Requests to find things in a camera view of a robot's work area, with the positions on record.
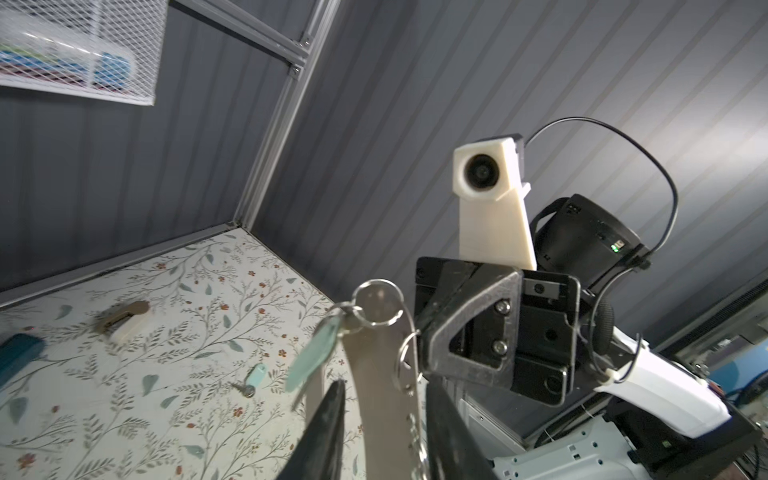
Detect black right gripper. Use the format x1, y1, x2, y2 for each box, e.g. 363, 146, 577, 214
415, 257, 580, 406

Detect white wire mesh basket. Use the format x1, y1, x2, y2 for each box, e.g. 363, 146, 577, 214
1, 1, 169, 106

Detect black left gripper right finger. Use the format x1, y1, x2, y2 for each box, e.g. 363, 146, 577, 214
425, 376, 497, 480

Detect black right camera cable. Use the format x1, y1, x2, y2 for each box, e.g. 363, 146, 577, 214
524, 116, 680, 385

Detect silver metal carabiner key holder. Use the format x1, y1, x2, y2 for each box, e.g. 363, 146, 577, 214
302, 279, 429, 479

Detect key with mint green cover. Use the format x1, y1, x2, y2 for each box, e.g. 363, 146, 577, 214
284, 308, 345, 411

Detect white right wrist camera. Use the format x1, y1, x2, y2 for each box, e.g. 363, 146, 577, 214
452, 134, 537, 270

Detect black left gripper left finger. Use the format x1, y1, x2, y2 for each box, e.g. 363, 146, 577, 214
276, 380, 346, 480

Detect teal stapler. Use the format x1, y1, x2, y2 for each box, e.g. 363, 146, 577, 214
0, 333, 46, 386

